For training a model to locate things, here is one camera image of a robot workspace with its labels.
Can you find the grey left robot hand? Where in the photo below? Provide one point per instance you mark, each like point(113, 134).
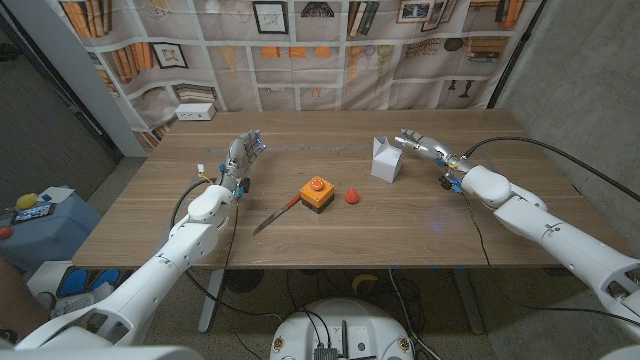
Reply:
point(240, 160)

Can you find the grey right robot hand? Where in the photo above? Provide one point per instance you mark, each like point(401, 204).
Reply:
point(432, 149)

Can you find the white milk carton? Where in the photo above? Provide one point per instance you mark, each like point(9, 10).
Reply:
point(386, 162)

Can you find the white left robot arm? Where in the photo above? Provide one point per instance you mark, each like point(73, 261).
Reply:
point(170, 260)

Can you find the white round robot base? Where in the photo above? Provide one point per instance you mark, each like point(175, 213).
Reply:
point(345, 320)

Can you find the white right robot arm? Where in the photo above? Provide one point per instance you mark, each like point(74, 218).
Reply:
point(555, 235)

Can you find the orange box with red button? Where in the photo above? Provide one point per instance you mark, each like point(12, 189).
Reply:
point(317, 192)

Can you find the red strawberry-shaped block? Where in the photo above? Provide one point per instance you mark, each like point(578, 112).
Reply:
point(352, 196)

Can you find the white connector plug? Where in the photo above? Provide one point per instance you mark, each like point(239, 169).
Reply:
point(200, 169)

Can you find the white power strip box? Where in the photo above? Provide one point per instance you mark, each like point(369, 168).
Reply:
point(195, 112)

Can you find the printed bookshelf backdrop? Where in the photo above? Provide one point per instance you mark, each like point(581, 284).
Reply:
point(320, 75)

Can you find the black backdrop stand pole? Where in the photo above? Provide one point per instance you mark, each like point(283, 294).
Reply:
point(515, 55)

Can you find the grey metal table leg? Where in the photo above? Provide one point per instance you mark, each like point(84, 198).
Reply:
point(210, 300)
point(470, 300)

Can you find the yellow curved object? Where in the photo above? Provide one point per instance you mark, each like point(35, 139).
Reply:
point(364, 281)

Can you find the blue shoe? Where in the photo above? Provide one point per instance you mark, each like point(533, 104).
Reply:
point(105, 280)
point(73, 283)

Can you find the white paper sheet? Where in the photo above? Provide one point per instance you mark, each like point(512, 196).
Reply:
point(57, 194)

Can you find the blue-grey cabinet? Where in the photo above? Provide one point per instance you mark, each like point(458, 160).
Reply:
point(50, 240)

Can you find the smartphone with lit screen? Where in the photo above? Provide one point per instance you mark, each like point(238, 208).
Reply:
point(32, 212)

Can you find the yellow ball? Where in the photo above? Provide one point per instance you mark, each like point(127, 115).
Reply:
point(26, 201)

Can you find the grey sneaker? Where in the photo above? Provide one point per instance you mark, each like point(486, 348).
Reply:
point(46, 300)

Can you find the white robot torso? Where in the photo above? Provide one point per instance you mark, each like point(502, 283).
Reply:
point(100, 354)

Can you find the red ball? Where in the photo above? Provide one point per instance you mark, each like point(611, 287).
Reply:
point(4, 233)

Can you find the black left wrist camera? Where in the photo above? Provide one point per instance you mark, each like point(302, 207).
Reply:
point(242, 186)

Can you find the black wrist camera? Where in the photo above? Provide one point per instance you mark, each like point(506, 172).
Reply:
point(242, 186)
point(450, 182)

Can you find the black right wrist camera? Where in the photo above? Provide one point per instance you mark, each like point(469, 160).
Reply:
point(450, 182)

